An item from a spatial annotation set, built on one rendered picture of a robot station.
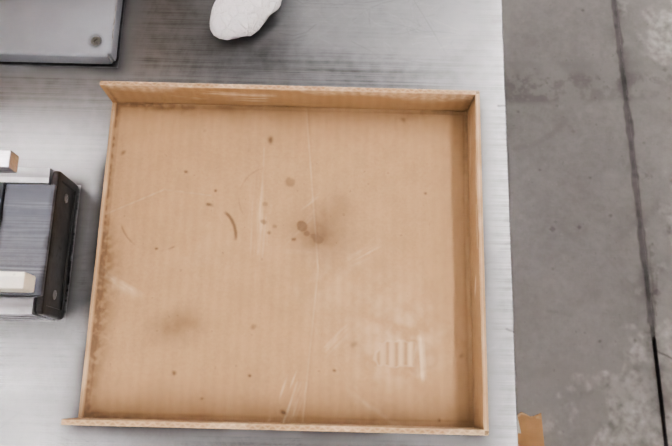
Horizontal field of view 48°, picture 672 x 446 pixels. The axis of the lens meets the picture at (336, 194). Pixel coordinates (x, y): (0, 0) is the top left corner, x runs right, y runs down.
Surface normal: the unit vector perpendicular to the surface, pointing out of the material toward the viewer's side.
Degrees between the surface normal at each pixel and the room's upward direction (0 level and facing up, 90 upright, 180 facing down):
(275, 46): 0
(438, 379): 0
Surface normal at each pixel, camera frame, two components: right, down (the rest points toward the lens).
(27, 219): 0.00, -0.25
